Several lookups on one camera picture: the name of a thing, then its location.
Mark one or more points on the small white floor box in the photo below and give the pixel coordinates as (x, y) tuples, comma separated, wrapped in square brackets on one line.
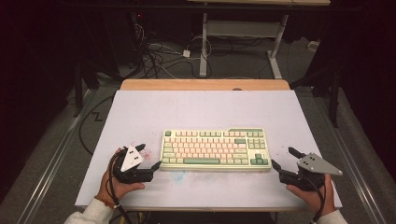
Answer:
[(313, 46)]

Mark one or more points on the white table cover sheet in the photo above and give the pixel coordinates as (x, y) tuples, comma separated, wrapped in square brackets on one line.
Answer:
[(202, 109)]

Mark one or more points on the white metal desk frame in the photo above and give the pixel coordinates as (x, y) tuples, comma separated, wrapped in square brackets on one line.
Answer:
[(204, 46)]

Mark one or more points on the person's left hand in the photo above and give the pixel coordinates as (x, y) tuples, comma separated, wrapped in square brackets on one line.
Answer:
[(121, 189)]

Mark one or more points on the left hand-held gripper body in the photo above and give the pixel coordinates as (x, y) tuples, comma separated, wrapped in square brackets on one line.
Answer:
[(132, 159)]

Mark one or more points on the person's right hand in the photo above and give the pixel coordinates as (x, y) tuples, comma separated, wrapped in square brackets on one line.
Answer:
[(313, 199)]

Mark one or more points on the green and cream mechanical keyboard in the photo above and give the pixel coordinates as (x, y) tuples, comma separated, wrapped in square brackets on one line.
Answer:
[(214, 147)]

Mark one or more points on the black metal stand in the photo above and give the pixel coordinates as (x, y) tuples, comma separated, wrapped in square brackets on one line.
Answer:
[(77, 93), (333, 102)]

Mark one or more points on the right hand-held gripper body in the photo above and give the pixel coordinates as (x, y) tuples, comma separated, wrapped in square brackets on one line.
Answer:
[(314, 165)]

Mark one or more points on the white power adapter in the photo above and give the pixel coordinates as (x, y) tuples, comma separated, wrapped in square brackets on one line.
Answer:
[(186, 53)]

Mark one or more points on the metal floor rail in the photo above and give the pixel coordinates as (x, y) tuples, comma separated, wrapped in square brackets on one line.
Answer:
[(53, 161), (351, 161)]

